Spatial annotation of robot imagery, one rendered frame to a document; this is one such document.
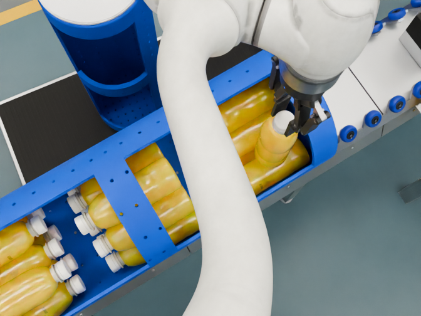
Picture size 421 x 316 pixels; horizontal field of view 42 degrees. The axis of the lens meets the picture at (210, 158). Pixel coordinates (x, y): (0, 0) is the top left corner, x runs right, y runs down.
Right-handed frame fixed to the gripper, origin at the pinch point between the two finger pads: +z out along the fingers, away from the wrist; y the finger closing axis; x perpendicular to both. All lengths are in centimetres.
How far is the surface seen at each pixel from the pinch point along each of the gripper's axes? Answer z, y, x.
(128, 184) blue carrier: 8.5, 6.0, 30.6
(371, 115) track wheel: 33.4, -3.1, -28.9
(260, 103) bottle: 16.7, 9.0, -2.0
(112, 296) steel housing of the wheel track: 45, -7, 48
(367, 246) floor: 132, -35, -40
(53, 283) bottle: 19, -1, 53
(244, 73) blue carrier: 11.2, 14.8, -1.1
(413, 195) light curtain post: 120, -27, -64
